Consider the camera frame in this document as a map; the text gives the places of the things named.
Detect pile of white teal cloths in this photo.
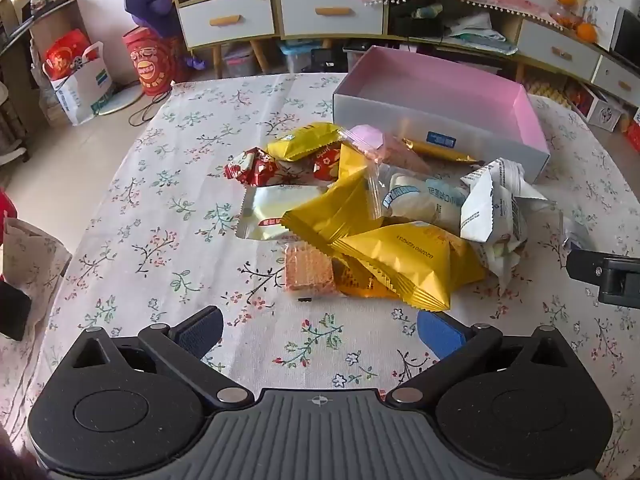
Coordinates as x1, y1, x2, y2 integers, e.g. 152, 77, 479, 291
442, 12, 518, 56

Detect gold stick snack packet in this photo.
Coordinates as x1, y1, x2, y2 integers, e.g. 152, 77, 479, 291
402, 137, 485, 167

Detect small clear storage bin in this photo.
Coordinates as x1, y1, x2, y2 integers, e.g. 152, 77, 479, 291
222, 42, 258, 78

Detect red and white snack packet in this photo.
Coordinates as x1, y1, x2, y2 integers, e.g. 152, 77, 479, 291
312, 146, 347, 183
224, 146, 281, 187

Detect dark cloth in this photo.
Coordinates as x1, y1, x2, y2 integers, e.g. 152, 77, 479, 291
0, 280, 33, 342

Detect white printed carton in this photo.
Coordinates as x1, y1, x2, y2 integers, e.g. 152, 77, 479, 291
582, 84, 626, 132

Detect black device on floor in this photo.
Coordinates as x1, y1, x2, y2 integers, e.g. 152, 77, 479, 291
310, 47, 346, 73

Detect red printed bucket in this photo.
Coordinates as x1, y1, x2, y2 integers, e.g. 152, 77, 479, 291
123, 27, 177, 97

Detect white office chair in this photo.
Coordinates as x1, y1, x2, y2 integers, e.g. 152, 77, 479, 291
0, 82, 31, 163

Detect red gift bag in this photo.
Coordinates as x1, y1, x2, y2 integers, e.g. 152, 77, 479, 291
44, 29, 100, 80

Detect microwave oven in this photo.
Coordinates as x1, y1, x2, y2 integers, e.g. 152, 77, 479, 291
611, 7, 640, 63

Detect silver snack wrapper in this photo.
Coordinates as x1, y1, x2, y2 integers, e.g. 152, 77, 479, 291
562, 212, 592, 251

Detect wooden bookshelf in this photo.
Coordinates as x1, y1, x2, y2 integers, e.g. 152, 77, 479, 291
0, 0, 81, 126

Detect blue lidded storage bin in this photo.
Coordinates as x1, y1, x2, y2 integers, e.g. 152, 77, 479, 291
280, 40, 316, 73

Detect large plain yellow snack packet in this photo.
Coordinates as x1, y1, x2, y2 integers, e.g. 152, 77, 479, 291
281, 144, 388, 261

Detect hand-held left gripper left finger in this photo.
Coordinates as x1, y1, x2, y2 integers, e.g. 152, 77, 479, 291
65, 306, 253, 413

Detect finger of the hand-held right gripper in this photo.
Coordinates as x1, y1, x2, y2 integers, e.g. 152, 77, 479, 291
567, 249, 640, 306

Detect white round floor base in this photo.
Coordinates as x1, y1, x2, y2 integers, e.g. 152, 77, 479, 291
97, 82, 151, 117

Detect white snack bag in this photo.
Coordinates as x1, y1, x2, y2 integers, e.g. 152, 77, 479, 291
459, 157, 557, 278

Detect floral tablecloth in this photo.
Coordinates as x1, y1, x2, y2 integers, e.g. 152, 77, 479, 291
0, 72, 640, 480

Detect white and orange snack packet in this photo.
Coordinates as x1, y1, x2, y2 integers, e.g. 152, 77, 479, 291
334, 255, 401, 301

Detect white cardboard box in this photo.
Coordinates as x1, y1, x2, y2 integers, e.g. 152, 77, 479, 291
580, 0, 640, 52

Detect pink snack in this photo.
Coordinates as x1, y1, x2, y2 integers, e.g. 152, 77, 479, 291
367, 135, 433, 178

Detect white drawer orange handle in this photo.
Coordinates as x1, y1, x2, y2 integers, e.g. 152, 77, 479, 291
279, 0, 385, 38
178, 0, 276, 50
596, 55, 640, 107
516, 19, 601, 83

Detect cream floral cloth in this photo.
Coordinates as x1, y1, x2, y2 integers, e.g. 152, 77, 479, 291
0, 215, 73, 341

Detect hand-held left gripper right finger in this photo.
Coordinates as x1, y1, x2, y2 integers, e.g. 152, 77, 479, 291
387, 310, 576, 413

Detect white box with pink lining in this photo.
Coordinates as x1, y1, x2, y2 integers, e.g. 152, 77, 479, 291
332, 46, 551, 185

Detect yellow snack packet small label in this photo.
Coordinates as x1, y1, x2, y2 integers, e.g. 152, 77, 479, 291
327, 221, 490, 312
266, 122, 342, 162

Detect pale yellow white snack packet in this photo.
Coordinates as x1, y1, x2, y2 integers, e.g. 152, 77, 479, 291
235, 184, 328, 242

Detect tray of yellow items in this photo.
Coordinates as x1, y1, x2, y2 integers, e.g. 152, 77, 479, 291
525, 70, 571, 107

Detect clear white bread packet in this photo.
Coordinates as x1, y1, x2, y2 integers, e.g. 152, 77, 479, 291
375, 170, 473, 235

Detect red cloth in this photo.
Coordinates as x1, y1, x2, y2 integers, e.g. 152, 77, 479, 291
0, 189, 17, 281

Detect white paper shopping bag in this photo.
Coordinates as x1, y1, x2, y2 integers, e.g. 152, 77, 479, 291
49, 41, 116, 127

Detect clear wafer biscuit packet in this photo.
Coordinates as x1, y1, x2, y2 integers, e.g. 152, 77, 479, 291
281, 244, 337, 295

